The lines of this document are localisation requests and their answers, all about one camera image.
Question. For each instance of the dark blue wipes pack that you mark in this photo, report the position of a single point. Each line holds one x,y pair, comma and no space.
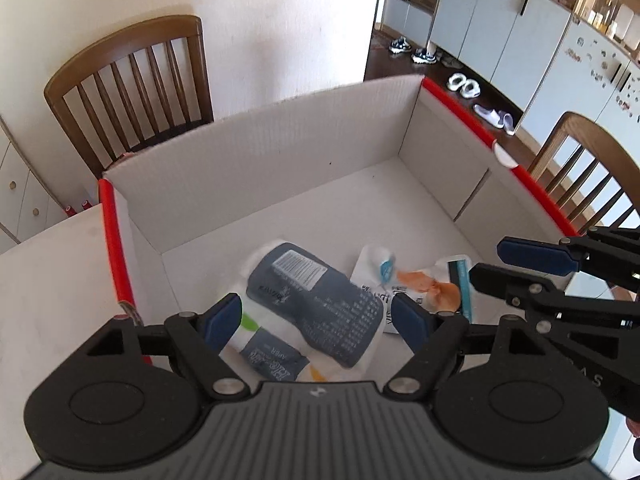
334,316

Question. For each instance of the white shoe pair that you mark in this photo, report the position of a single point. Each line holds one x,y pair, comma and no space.
468,88

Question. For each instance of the right wooden chair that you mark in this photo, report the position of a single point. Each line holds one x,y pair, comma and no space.
590,177

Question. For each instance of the red cardboard box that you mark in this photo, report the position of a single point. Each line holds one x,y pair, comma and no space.
396,162

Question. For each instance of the wooden chair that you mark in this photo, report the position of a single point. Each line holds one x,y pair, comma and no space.
140,86
590,177

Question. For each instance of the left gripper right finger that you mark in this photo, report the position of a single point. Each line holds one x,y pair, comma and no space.
434,339

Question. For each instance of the far wooden chair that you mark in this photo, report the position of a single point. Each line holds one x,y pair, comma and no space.
140,86

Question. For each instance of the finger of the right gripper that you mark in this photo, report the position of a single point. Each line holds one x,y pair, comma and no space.
539,296
606,253

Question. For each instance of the white drawer sideboard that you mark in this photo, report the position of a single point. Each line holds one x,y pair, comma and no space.
26,205

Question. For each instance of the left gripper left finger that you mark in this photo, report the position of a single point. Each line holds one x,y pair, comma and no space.
196,343

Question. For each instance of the dark sneaker right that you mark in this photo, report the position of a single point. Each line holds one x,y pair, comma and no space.
422,56

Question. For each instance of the white green snack packet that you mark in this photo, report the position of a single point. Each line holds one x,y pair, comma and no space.
276,350

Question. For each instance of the grey wall cabinet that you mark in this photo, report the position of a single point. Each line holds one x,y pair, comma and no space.
543,58

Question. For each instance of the dark sneaker left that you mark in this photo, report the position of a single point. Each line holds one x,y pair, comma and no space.
400,45

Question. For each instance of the dark sneaker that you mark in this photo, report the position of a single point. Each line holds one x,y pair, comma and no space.
422,56
400,45

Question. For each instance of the orange white snack packet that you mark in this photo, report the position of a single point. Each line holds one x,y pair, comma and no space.
443,287

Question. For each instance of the white slipper pair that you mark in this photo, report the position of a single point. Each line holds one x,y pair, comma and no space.
498,119

